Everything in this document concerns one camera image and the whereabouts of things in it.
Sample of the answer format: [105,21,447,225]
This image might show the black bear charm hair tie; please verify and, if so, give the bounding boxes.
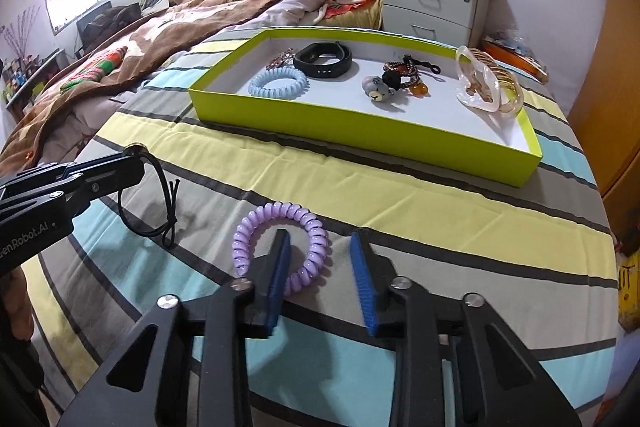
[360,68,404,105]

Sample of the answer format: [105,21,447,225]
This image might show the green shallow tray box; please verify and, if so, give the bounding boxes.
[189,27,542,187]

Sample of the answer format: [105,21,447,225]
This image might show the purple spiral hair tie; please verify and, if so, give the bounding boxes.
[231,201,332,298]

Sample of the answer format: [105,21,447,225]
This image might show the grey bedside drawer cabinet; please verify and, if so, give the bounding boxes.
[382,0,491,46]

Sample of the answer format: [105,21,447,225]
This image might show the black hair tie with charms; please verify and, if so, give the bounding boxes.
[117,143,182,251]

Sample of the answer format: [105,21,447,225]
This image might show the wooden wardrobe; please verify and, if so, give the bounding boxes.
[568,0,640,236]

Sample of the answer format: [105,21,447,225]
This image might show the dark beaded necklace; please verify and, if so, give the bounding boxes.
[382,54,443,98]

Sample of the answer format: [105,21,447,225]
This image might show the orange storage box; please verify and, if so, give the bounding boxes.
[480,36,549,83]

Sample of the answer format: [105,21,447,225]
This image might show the person's left hand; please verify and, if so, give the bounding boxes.
[1,268,35,340]

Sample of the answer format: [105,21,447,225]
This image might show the black fitness band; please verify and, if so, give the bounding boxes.
[293,42,352,79]

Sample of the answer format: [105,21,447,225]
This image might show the brown fleece blanket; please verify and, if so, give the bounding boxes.
[0,0,371,178]

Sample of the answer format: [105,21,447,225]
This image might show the red green pillow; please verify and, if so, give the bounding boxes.
[60,46,128,93]

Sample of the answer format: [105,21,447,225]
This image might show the light blue spiral hair tie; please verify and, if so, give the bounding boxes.
[247,66,310,101]

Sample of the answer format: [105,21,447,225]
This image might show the pink beaded bracelet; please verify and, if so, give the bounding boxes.
[264,48,298,72]

